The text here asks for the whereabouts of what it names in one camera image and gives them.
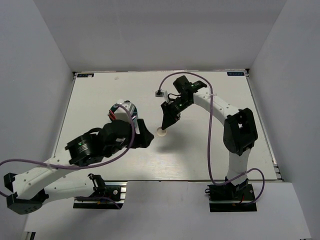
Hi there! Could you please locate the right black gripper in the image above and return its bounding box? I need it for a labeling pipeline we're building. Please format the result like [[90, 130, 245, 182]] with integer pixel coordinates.
[[161, 97, 193, 131]]

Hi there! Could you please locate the small round cream jar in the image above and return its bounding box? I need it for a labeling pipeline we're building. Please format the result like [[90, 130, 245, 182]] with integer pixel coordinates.
[[156, 127, 167, 137]]

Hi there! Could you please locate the red lip gloss tube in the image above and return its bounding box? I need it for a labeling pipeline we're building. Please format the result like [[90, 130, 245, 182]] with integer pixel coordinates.
[[109, 111, 116, 120]]

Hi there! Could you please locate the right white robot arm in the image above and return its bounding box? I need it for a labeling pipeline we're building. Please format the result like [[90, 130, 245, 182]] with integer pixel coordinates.
[[155, 71, 258, 200]]

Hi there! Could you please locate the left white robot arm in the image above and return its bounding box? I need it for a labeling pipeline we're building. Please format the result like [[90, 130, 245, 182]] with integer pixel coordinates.
[[3, 119, 154, 215]]

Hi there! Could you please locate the teal round organizer container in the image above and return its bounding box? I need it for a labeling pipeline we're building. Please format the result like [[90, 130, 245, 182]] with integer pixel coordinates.
[[109, 100, 138, 127]]

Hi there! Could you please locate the white round bottle in organizer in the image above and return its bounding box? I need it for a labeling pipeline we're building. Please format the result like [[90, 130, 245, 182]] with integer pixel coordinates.
[[117, 99, 125, 104]]

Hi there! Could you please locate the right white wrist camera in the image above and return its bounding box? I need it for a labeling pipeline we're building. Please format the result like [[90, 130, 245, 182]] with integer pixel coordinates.
[[155, 89, 168, 98]]

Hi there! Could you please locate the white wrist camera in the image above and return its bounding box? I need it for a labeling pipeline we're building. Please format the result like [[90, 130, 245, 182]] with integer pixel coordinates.
[[155, 89, 168, 98], [112, 100, 138, 126]]

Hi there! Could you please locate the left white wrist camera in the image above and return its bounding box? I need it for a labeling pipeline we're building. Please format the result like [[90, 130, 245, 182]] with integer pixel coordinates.
[[112, 100, 138, 126]]

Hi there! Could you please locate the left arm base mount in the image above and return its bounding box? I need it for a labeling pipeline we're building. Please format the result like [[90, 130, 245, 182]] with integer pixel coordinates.
[[73, 173, 127, 210]]

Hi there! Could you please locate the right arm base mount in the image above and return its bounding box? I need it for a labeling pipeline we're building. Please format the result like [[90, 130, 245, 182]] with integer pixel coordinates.
[[204, 184, 257, 213]]

